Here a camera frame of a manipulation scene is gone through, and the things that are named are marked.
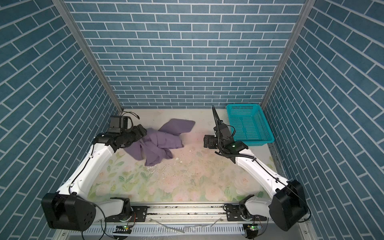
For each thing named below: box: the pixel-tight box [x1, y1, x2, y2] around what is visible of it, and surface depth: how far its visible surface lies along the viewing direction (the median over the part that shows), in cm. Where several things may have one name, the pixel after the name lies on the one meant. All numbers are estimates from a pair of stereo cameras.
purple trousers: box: [124, 118, 196, 167], surface depth 89 cm
